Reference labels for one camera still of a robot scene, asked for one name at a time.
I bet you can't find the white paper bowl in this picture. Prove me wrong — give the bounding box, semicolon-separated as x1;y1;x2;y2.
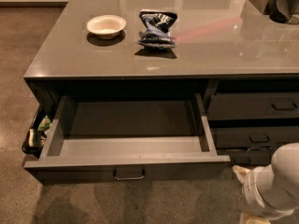
87;15;126;39

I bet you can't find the right middle grey drawer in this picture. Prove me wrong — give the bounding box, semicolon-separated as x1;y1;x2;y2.
212;126;299;148

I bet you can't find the open grey top drawer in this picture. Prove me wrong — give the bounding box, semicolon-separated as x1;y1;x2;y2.
24;94;230;181

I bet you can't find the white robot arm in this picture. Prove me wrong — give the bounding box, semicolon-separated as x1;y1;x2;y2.
233;143;299;224

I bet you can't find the green white packet in basket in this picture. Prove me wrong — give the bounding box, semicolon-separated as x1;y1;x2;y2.
28;116;51;148

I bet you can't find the metal drawer handle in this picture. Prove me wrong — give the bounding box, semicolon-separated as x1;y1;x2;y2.
113;169;145;181

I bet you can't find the black faceted object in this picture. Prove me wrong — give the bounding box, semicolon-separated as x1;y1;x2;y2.
268;0;299;23

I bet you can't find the grey counter cabinet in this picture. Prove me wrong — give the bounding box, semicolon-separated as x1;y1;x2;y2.
23;0;299;117

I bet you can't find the right bottom grey drawer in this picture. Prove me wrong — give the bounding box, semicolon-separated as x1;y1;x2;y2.
217;147;277;166

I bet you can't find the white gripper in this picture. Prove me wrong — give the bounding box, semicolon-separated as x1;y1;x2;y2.
233;164;294;224

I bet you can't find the crumpled blue chip bag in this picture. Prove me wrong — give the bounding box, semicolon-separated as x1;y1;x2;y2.
137;9;178;49

